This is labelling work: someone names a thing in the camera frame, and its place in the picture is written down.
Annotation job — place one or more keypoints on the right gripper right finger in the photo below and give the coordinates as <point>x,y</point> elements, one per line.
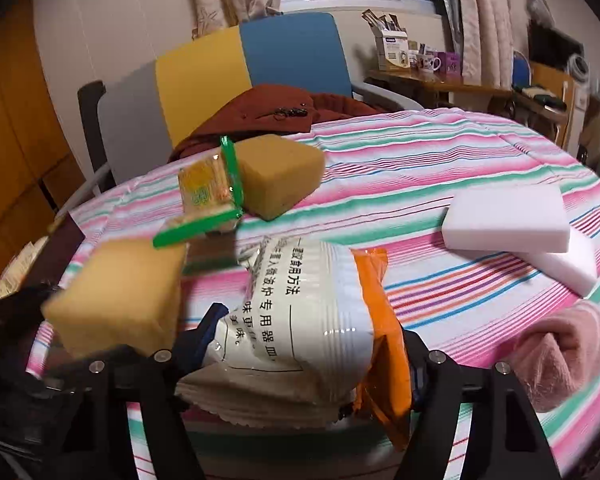
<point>506,439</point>

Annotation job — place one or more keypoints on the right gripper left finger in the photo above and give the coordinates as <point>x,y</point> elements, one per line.
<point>122,376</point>

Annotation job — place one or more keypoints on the pink striped sock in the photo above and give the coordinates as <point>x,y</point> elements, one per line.
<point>557,356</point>

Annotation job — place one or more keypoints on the tan sponge block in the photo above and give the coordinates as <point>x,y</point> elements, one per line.
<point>277,173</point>
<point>128,292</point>

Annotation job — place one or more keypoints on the orange white snack bag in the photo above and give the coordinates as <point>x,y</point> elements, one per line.
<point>315,334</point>

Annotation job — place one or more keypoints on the white foam block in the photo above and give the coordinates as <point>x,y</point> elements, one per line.
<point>576,268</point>
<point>511,218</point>

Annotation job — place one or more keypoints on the gold metal tin box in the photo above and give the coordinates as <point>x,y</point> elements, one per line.
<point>45,260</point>

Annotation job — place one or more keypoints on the wooden wardrobe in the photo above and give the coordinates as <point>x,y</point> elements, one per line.
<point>38,171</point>

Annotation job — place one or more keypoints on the cracker pack flat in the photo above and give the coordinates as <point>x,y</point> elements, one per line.
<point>182,229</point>

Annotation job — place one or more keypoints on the cracker pack upright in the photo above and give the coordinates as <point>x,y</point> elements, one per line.
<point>212,185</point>

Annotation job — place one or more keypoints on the grey yellow blue chair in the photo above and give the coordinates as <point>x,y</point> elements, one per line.
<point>145,114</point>

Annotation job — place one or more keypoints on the black rolled mat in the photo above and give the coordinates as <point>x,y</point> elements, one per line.
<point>88,97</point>

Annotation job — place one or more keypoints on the wooden side desk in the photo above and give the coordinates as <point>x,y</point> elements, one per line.
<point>432,90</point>

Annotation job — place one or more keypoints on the dark red jacket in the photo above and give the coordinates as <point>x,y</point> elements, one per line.
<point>270,108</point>

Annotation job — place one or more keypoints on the small white fan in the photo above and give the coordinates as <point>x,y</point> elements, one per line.
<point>578,69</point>

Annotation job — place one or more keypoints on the purple box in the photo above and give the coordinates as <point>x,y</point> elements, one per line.
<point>450,64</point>

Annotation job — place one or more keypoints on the white mug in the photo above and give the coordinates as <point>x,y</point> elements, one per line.
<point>428,63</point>

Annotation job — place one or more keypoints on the white box with items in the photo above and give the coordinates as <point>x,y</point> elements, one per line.
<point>391,41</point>

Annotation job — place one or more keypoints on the curtain right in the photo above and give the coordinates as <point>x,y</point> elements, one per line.
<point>482,35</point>

